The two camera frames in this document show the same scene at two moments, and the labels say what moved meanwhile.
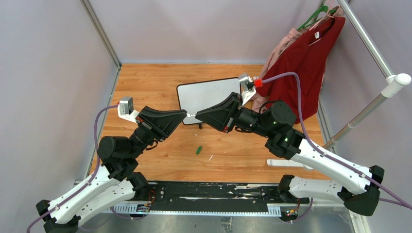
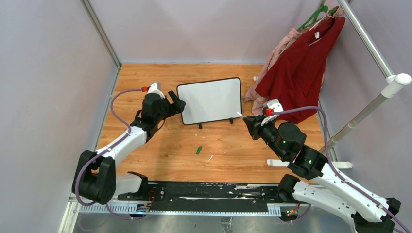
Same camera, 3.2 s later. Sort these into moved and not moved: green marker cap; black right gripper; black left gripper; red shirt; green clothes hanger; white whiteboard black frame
Moved: black right gripper; black left gripper
Not moved: red shirt; green marker cap; green clothes hanger; white whiteboard black frame
